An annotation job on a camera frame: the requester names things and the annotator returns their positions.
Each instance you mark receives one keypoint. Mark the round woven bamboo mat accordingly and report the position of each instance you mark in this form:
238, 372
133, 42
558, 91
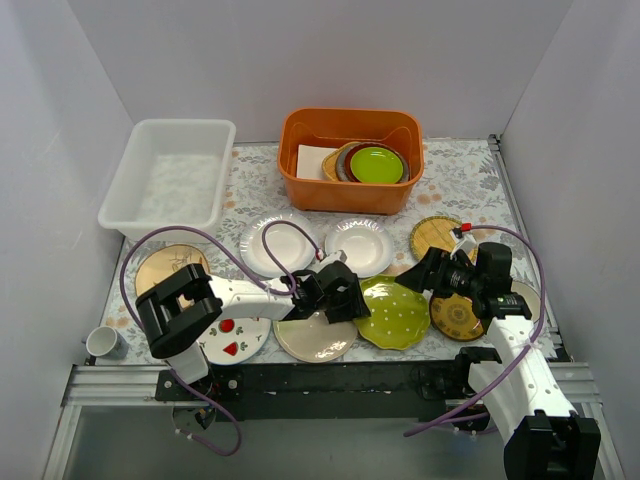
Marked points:
434, 231

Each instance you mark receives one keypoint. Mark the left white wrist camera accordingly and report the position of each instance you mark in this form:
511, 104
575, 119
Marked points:
329, 257

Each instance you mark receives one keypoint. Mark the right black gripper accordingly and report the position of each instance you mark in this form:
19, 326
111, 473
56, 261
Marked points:
430, 273

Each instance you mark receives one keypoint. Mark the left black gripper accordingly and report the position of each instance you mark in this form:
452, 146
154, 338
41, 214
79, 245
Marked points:
345, 293

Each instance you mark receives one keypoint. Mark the yellow brown ornate plate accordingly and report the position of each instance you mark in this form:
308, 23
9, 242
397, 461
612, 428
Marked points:
454, 318

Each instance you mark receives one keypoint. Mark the tan bird pattern plate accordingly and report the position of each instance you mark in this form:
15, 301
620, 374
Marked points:
164, 262

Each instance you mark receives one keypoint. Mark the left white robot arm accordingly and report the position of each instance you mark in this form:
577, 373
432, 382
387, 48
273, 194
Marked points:
177, 311

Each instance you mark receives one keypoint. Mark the small white paper plate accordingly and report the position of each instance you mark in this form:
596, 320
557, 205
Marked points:
368, 246

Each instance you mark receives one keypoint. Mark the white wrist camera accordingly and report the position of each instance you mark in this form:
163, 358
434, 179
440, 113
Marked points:
329, 257
464, 240

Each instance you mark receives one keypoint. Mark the black aluminium base frame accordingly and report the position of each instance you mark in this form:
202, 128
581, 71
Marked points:
418, 390

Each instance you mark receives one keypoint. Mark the white paper sheet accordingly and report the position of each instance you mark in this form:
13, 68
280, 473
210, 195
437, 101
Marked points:
310, 160

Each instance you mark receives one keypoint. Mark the pale green cream plate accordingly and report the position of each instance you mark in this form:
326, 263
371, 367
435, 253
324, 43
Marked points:
315, 339

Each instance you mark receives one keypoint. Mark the small woven bamboo tray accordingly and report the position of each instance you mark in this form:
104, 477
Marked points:
328, 166

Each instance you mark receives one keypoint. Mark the lime green round plate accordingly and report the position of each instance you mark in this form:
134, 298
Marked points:
377, 165

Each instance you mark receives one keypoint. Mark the floral pattern table mat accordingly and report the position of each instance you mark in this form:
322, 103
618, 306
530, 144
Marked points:
461, 180

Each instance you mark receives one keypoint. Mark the grey speckled plate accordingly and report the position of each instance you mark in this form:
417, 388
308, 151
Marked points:
340, 166

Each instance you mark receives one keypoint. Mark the orange plastic bin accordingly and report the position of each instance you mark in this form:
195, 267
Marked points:
335, 127

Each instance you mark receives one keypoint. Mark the large white paper plate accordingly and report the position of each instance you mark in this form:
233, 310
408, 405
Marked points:
290, 247

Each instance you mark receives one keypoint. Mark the white bowl teal rim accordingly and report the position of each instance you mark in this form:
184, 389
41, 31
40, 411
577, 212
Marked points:
530, 297

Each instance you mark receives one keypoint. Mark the white plastic bin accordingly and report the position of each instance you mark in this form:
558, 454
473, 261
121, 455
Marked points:
172, 172

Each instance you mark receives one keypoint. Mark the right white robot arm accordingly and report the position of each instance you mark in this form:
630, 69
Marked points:
544, 436

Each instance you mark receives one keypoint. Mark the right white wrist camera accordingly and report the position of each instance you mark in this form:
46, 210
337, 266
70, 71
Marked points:
464, 240

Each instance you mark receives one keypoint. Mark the green polka dot plate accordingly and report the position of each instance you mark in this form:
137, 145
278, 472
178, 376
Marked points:
399, 317

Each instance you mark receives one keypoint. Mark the white watermelon pattern plate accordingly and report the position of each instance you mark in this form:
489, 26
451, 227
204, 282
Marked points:
233, 341

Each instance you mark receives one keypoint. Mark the white ceramic cup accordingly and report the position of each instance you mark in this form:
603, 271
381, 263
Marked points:
106, 342

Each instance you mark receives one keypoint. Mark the dark red plate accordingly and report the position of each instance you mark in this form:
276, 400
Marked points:
367, 144

